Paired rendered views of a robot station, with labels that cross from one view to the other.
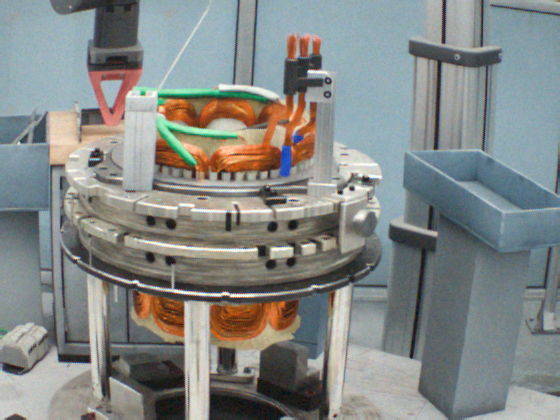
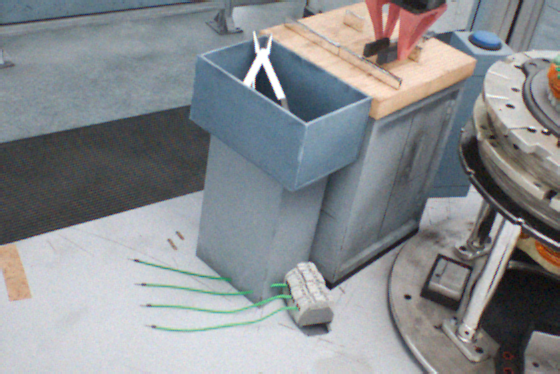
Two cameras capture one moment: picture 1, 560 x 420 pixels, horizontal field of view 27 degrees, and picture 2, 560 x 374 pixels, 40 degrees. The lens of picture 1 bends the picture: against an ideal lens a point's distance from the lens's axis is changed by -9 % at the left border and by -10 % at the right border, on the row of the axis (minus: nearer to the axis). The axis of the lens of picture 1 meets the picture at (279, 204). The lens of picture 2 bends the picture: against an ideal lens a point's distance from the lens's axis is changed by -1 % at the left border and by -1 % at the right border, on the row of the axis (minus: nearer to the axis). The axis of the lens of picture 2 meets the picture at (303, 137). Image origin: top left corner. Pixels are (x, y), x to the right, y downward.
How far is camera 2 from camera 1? 118 cm
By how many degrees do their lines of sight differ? 40
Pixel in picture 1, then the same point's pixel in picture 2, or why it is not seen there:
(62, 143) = (383, 93)
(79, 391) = (425, 332)
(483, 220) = not seen: outside the picture
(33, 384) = (354, 338)
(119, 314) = (378, 222)
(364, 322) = (88, 39)
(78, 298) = (356, 225)
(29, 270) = (311, 217)
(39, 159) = (362, 115)
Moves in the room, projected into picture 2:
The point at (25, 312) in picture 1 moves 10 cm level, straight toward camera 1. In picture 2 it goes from (297, 256) to (360, 303)
